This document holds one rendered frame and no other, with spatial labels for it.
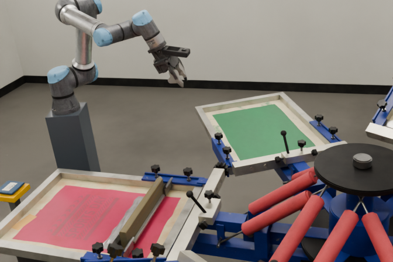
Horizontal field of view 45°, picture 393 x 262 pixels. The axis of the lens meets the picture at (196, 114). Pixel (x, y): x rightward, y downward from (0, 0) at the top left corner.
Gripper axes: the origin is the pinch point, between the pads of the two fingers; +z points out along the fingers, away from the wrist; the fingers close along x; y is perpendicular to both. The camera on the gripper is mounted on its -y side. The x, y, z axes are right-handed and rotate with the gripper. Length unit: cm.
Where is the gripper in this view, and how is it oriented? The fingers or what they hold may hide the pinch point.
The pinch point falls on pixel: (184, 81)
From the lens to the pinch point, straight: 207.7
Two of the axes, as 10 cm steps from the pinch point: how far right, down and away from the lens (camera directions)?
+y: -8.2, 2.4, 5.2
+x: -3.1, 5.8, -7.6
